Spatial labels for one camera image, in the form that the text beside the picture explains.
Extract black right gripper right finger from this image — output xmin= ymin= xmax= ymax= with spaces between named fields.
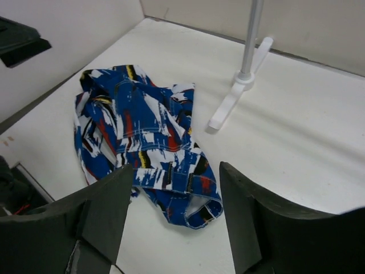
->
xmin=220 ymin=162 xmax=364 ymax=273

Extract white clothes rack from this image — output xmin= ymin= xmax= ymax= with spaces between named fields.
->
xmin=208 ymin=0 xmax=274 ymax=130

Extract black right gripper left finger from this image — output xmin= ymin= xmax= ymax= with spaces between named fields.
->
xmin=1 ymin=164 xmax=133 ymax=273

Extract blue patterned trousers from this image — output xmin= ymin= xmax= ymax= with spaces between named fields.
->
xmin=74 ymin=65 xmax=223 ymax=229

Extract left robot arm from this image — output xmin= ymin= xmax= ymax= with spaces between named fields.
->
xmin=0 ymin=17 xmax=52 ymax=68

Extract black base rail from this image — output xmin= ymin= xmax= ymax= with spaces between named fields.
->
xmin=1 ymin=156 xmax=54 ymax=217

